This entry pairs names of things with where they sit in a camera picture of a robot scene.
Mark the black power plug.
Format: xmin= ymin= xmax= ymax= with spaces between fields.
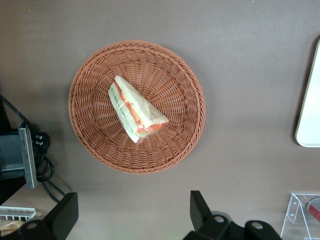
xmin=31 ymin=131 xmax=51 ymax=156

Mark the brown wicker basket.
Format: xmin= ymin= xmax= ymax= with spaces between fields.
xmin=68 ymin=39 xmax=207 ymax=175

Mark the bagged fried snack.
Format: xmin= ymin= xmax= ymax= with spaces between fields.
xmin=0 ymin=218 xmax=26 ymax=237

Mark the triangle sandwich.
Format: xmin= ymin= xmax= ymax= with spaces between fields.
xmin=107 ymin=75 xmax=169 ymax=145

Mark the cream plastic tray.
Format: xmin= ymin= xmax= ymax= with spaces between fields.
xmin=294 ymin=37 xmax=320 ymax=148

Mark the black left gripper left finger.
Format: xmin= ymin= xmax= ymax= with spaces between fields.
xmin=17 ymin=191 xmax=80 ymax=240

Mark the wire basket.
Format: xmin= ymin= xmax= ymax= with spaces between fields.
xmin=0 ymin=206 xmax=37 ymax=223

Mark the clear acrylic bottle rack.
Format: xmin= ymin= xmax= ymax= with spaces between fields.
xmin=279 ymin=192 xmax=320 ymax=240

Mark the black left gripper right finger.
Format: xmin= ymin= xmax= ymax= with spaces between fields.
xmin=183 ymin=190 xmax=245 ymax=240

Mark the grey metal bracket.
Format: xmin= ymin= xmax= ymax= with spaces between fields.
xmin=0 ymin=127 xmax=38 ymax=190

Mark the black power cable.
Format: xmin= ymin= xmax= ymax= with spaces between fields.
xmin=34 ymin=149 xmax=67 ymax=204

